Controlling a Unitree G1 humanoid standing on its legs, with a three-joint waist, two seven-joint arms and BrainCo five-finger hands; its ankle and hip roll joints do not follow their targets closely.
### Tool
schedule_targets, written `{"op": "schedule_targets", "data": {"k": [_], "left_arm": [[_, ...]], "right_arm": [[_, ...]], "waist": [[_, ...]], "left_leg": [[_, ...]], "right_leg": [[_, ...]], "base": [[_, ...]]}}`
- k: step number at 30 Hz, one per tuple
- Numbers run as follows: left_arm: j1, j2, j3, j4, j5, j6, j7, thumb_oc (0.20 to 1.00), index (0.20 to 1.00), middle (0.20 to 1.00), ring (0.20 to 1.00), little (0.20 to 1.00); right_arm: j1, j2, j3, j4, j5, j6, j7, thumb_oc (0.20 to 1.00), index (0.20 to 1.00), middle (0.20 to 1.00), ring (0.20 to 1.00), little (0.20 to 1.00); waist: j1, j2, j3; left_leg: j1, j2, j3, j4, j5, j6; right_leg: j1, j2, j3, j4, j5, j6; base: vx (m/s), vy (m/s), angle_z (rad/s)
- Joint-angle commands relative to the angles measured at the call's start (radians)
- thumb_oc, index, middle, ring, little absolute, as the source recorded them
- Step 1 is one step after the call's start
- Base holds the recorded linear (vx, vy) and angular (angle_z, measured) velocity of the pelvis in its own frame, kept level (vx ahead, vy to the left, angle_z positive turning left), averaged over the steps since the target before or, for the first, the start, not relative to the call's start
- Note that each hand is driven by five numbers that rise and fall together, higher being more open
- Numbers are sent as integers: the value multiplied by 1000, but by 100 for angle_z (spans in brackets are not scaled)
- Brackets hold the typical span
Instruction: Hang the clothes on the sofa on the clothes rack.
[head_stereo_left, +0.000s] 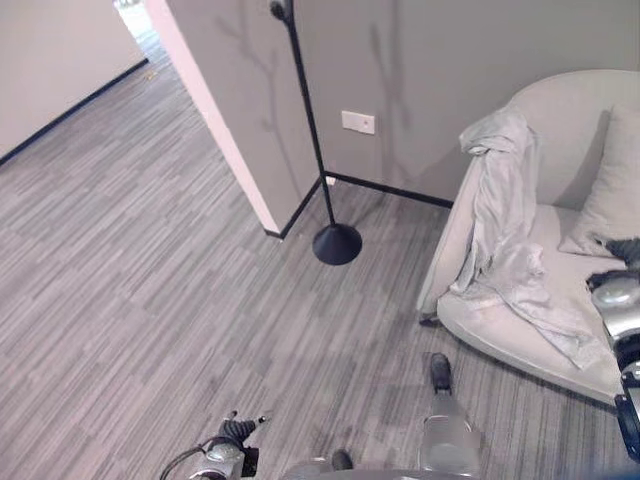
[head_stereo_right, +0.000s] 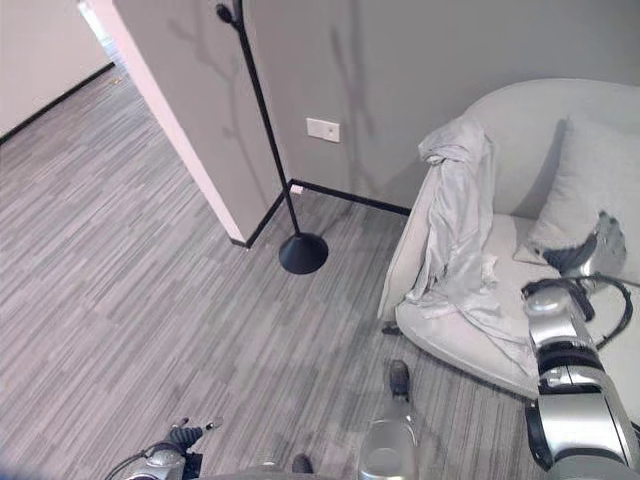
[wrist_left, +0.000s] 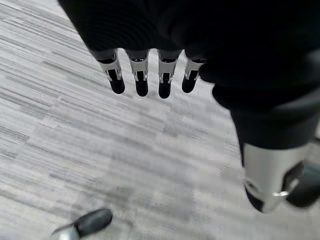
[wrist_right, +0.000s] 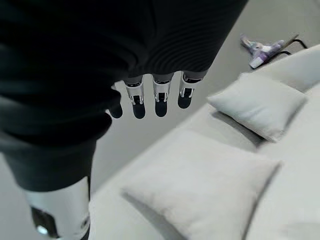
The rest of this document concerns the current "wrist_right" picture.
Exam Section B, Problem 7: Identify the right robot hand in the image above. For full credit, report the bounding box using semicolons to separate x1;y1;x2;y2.
0;0;248;240

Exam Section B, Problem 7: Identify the light grey sofa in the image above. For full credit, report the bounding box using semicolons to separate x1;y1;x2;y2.
88;44;320;240

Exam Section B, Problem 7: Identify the light grey square cushion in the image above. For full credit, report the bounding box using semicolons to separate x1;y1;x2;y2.
206;72;309;143
120;128;283;240

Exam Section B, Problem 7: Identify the purple white handheld vacuum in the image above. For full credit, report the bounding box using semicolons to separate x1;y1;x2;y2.
240;33;285;70

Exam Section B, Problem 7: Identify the black power cable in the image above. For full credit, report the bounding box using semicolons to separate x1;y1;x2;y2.
276;34;309;56

